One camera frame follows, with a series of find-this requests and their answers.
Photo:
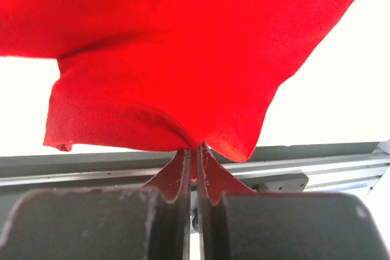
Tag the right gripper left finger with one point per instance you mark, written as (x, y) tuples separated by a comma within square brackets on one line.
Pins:
[(151, 222)]

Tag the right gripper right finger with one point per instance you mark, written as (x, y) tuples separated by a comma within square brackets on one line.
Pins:
[(236, 222)]

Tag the red t shirt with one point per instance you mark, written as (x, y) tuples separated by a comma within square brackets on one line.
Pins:
[(164, 75)]

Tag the aluminium front rail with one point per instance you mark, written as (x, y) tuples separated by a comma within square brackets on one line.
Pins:
[(304, 165)]

